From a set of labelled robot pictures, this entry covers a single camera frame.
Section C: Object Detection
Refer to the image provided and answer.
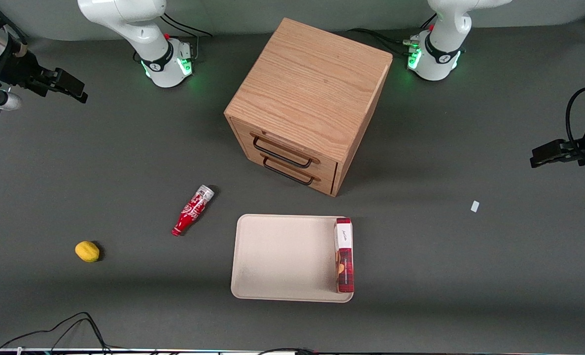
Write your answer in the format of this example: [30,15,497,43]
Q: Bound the black cables at arm base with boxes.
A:
[160,12,214,62]
[346,14,438,56]

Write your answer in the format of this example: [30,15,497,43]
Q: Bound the red cookie box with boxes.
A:
[334,217,354,294]

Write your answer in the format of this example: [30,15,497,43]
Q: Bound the wooden drawer cabinet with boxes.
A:
[224,18,393,197]

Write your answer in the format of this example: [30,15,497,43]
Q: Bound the black cables at left arm base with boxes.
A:
[346,14,438,56]

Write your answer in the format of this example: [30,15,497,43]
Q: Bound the black cable along right arm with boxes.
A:
[0,0,28,47]

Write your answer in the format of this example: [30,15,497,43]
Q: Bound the wooden drawer black handle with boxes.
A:
[232,118,341,181]
[245,148,338,196]

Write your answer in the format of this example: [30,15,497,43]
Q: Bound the beige plastic tray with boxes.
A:
[230,213,355,303]

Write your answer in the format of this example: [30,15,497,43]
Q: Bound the red coke bottle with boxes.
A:
[171,185,215,237]

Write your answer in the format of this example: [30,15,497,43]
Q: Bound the black floor cable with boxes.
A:
[257,347,318,355]
[0,312,113,355]

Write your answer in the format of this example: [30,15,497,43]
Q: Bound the black cables at right arm base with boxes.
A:
[160,12,214,62]

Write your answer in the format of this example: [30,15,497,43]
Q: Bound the yellow lemon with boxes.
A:
[74,241,101,263]

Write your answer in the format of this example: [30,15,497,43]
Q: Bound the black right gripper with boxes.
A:
[0,47,89,105]

